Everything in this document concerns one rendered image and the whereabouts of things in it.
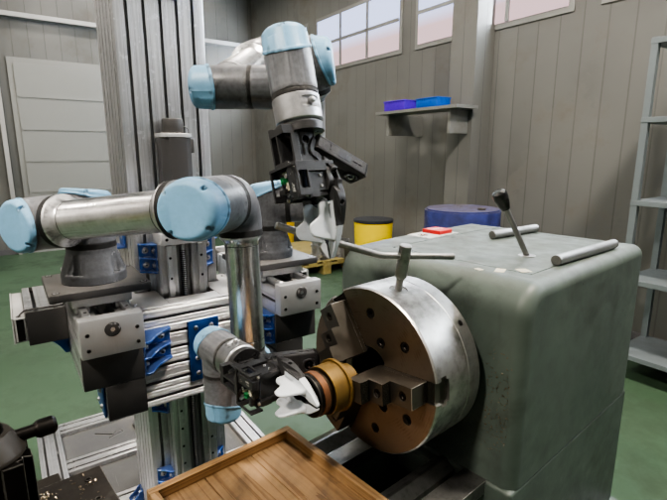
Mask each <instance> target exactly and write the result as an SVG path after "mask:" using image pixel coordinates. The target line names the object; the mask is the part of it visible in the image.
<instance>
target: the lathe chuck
mask: <svg viewBox="0 0 667 500"><path fill-rule="evenodd" d="M395 283H396V279H382V280H377V281H374V282H370V283H366V284H362V285H358V286H354V287H350V288H346V289H343V292H344V294H345V297H346V299H347V302H348V304H349V307H350V309H351V311H352V314H353V316H354V319H355V321H356V324H357V326H358V328H359V331H360V333H361V336H362V338H363V340H364V343H365V345H367V346H370V347H371V348H369V349H367V351H366V352H364V353H362V354H360V355H357V356H355V357H353V358H350V359H347V360H345V361H342V362H345V363H347V364H349V365H351V366H352V367H353V368H354V370H355V371H356V373H357V374H358V372H359V371H361V370H364V371H366V370H368V369H371V368H373V367H376V366H378V365H383V364H385V366H387V367H389V368H392V369H395V370H398V371H401V372H404V373H406V374H409V375H412V376H415V377H418V378H420V379H423V380H426V381H429V382H432V383H435V384H439V383H441V382H442V380H441V378H443V377H444V379H446V400H444V404H443V405H441V404H437V405H433V404H431V403H428V402H427V404H425V405H423V406H421V407H419V408H417V409H416V410H414V411H412V412H411V411H409V410H407V409H404V408H402V407H400V406H397V405H395V404H393V403H390V404H388V405H386V406H384V407H382V406H379V405H377V404H375V403H373V402H370V401H369V402H367V403H365V404H363V405H361V407H360V409H359V412H358V414H357V416H356V418H355V420H354V422H353V424H352V426H351V428H350V430H351V431H352V432H353V433H354V434H355V435H357V436H358V437H359V438H360V439H362V440H363V441H364V442H366V443H367V444H369V445H370V446H372V447H374V448H376V449H378V450H380V451H383V452H387V453H392V454H403V453H408V452H411V451H413V450H415V449H417V448H418V447H420V446H421V445H423V444H425V443H426V442H428V441H429V440H430V439H432V438H434V437H436V436H438V435H439V434H441V433H442V432H444V431H446V430H447V429H448V428H450V427H451V426H452V425H453V424H454V423H455V422H456V421H457V419H458V418H459V417H460V415H461V413H462V411H463V409H464V407H465V404H466V401H467V393H468V366H467V357H466V353H465V349H464V346H463V343H462V341H461V338H460V336H459V334H458V332H457V330H456V328H455V326H454V324H453V322H452V321H451V319H450V318H449V316H448V315H447V313H446V312H445V311H444V309H443V308H442V307H441V306H440V305H439V304H438V303H437V302H436V301H435V300H434V299H433V298H432V297H431V296H430V295H429V294H428V293H426V292H425V291H424V290H422V289H421V288H419V287H417V286H415V285H413V284H411V283H409V282H406V281H404V283H403V288H404V289H406V290H407V293H405V294H399V293H395V292H393V291H391V290H390V289H389V288H390V287H393V286H395ZM326 331H328V329H327V327H326V324H325V321H324V319H323V316H322V315H321V317H320V321H319V325H318V331H317V351H318V353H319V352H321V351H323V350H324V349H326V348H325V345H324V343H323V340H322V337H321V334H322V333H324V332H326ZM342 362H341V363H342Z"/></svg>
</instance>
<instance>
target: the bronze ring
mask: <svg viewBox="0 0 667 500"><path fill-rule="evenodd" d="M304 374H305V378H306V379H307V380H308V381H309V383H310V384H311V386H312V388H313V390H314V391H315V393H316V395H317V397H318V400H319V403H320V406H319V408H320V409H319V410H318V411H316V412H314V413H312V414H306V415H308V416H309V417H311V418H317V417H321V416H323V415H331V414H333V413H335V412H337V411H340V412H343V411H346V410H348V409H349V408H350V407H351V406H352V404H353V400H354V387H353V383H352V379H351V377H352V376H354V375H357V373H356V371H355V370H354V368H353V367H352V366H351V365H349V364H347V363H345V362H342V363H340V362H339V361H338V360H336V359H333V358H328V359H325V360H324V361H322V363H321V364H319V365H317V366H314V367H312V368H311V369H310V370H309V371H308V372H305V373H304Z"/></svg>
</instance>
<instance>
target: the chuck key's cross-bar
mask: <svg viewBox="0 0 667 500"><path fill-rule="evenodd" d="M274 228H275V229H278V230H281V231H285V232H288V233H292V234H295V235H296V228H297V227H294V226H291V225H287V224H284V223H281V222H276V223H275V226H274ZM338 247H339V248H343V249H346V250H349V251H353V252H356V253H360V254H363V255H367V256H370V257H374V258H377V259H400V258H401V255H400V253H391V252H378V251H375V250H371V249H368V248H364V247H361V246H358V245H354V244H351V243H347V242H344V241H341V240H340V241H339V245H338ZM455 258H456V255H455V254H454V253H411V256H410V260H454V259H455Z"/></svg>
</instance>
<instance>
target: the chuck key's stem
mask: <svg viewBox="0 0 667 500"><path fill-rule="evenodd" d="M411 251H412V246H411V245H410V244H407V243H401V244H400V246H399V252H398V253H400V255H401V258H400V259H397V263H396V269H395V275H394V276H395V278H396V283H395V288H393V289H394V290H395V291H396V292H403V291H402V288H403V283H404V280H405V279H406V278H407V273H408V268H409V262H410V256H411Z"/></svg>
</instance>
